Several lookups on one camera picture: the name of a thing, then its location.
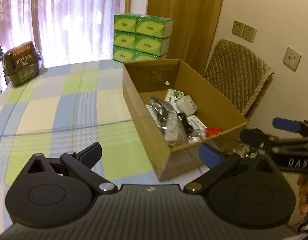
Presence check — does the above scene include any red candy packet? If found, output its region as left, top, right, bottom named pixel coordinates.
left=205, top=127, right=222, bottom=137

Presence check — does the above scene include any white power adapter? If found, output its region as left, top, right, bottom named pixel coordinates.
left=176, top=95, right=198, bottom=116

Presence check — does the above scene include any silver foil bag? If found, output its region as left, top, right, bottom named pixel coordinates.
left=149, top=96, right=188, bottom=147

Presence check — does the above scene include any green white medicine box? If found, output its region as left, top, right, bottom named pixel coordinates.
left=164, top=89, right=184, bottom=104

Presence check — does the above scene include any person's right hand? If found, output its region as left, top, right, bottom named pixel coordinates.
left=297, top=174, right=308, bottom=217

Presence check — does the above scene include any checkered tablecloth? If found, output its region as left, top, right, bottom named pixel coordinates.
left=0, top=60, right=205, bottom=230

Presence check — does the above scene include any quilted brown chair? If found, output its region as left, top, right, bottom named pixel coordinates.
left=203, top=39, right=274, bottom=120

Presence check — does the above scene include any brown cardboard box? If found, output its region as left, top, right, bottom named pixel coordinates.
left=123, top=59, right=248, bottom=181

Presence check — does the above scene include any dark green food container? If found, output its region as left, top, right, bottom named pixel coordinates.
left=3, top=41, right=45, bottom=87

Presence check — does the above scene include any green tissue box stack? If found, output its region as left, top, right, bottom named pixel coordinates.
left=113, top=13, right=174, bottom=62

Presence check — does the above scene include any sheer pink curtain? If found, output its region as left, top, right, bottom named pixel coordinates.
left=0, top=0, right=120, bottom=68

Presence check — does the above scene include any wooden door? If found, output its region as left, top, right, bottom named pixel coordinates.
left=146, top=0, right=223, bottom=74

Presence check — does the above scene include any single wall socket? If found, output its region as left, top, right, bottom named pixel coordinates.
left=283, top=47, right=301, bottom=72

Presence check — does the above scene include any wall socket pair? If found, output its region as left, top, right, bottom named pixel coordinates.
left=231, top=21, right=257, bottom=43

